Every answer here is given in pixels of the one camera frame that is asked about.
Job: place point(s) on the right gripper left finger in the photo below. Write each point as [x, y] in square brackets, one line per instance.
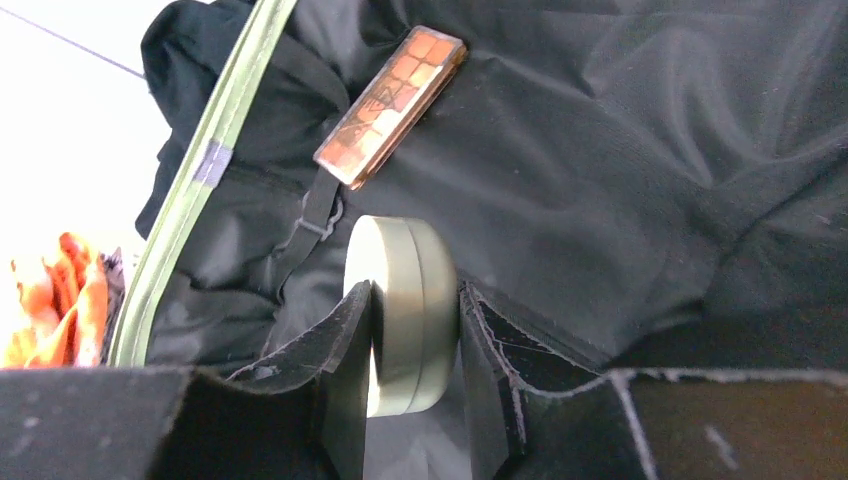
[298, 413]

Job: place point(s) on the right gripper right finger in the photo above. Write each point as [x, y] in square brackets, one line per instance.
[736, 399]

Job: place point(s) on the round pale green jar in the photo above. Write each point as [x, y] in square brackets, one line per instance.
[415, 292]

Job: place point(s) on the green hard-shell suitcase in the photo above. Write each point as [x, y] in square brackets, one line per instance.
[601, 171]

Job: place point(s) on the orange white garment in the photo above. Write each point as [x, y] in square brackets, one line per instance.
[54, 306]

